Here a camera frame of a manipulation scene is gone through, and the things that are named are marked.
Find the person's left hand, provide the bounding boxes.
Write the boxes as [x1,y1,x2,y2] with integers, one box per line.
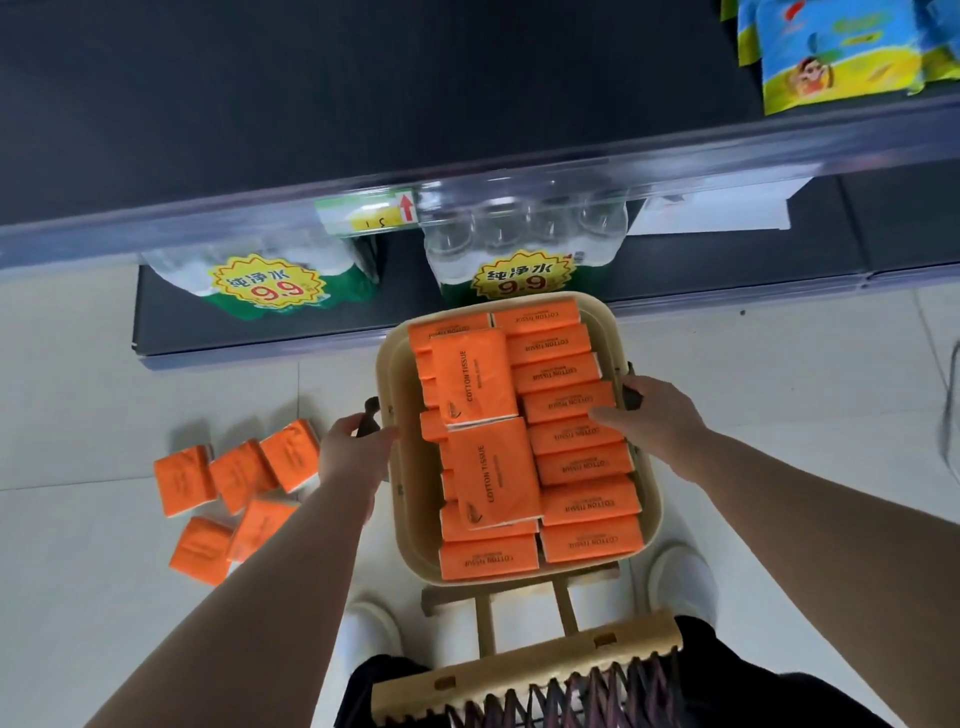
[318,412,399,520]

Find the person's right hand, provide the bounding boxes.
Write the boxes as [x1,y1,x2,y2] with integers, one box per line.
[588,374,713,483]

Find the beige plastic basket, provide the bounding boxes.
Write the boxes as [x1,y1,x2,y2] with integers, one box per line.
[356,291,666,588]

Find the person's left forearm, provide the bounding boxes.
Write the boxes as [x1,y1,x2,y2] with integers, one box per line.
[84,480,377,728]

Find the person's right forearm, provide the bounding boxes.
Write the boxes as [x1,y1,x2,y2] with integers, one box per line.
[685,431,960,728]

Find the pile of orange packets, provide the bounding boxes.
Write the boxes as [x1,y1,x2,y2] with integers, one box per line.
[407,298,646,583]

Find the orange soft tissue packet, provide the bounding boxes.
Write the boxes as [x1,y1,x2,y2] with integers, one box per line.
[208,439,280,517]
[153,444,219,519]
[168,516,236,588]
[226,496,301,564]
[258,418,323,495]

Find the yellow starburst price sticker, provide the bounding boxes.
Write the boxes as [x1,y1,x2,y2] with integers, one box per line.
[470,250,578,302]
[207,254,330,311]

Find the shrink-wrapped water bottle pack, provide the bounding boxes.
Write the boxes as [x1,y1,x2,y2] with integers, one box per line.
[140,231,381,323]
[418,191,633,306]

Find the person's white right shoe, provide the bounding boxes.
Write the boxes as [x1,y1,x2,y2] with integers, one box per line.
[646,543,720,633]

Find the person's white shoe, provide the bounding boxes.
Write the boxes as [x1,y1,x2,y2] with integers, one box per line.
[332,600,407,680]
[646,543,720,633]

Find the person's white left shoe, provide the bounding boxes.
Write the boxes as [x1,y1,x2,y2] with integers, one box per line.
[332,600,407,680]

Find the dark store shelf board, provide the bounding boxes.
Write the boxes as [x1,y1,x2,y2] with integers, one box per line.
[0,0,960,230]
[132,176,960,357]

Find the white green yellow price label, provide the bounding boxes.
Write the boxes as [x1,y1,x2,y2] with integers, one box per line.
[315,187,420,238]

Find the white paper sheet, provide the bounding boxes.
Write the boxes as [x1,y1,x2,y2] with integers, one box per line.
[627,178,816,236]

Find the wooden stool with woven seat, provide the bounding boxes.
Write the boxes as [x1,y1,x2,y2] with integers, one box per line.
[370,561,685,728]

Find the black trousers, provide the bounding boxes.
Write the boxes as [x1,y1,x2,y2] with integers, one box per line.
[333,615,895,728]

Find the blue yellow cartoon wipes packet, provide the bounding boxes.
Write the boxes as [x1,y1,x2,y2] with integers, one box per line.
[756,0,930,116]
[735,0,764,68]
[909,0,960,96]

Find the clear plastic price rail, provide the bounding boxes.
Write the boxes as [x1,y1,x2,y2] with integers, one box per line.
[0,93,960,273]
[138,271,960,372]

